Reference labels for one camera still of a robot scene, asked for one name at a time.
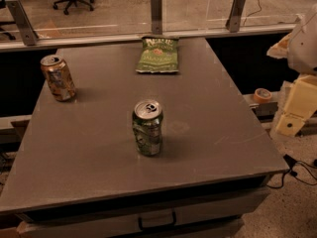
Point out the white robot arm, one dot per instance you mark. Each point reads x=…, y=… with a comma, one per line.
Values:
x=300, y=49

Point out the green soda can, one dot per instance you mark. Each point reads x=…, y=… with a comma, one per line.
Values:
x=146, y=122

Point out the black drawer handle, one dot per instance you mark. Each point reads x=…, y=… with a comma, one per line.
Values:
x=156, y=220

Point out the orange soda can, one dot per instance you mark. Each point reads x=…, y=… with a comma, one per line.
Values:
x=58, y=77

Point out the orange tape roll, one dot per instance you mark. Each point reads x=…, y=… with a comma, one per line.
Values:
x=262, y=95

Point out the middle metal bracket post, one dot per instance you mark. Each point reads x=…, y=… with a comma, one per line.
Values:
x=156, y=16

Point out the metal bracket post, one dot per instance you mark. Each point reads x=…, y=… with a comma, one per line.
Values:
x=156, y=16
x=234, y=21
x=28, y=35

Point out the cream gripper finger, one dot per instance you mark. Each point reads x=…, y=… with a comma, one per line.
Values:
x=300, y=105

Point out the right metal bracket post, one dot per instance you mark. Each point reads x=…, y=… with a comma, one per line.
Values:
x=234, y=21

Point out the left metal bracket post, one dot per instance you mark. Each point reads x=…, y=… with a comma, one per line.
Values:
x=28, y=35

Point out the grey table drawer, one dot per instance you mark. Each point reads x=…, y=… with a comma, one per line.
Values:
x=217, y=215

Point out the green chip bag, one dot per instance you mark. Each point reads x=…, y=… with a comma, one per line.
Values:
x=159, y=55

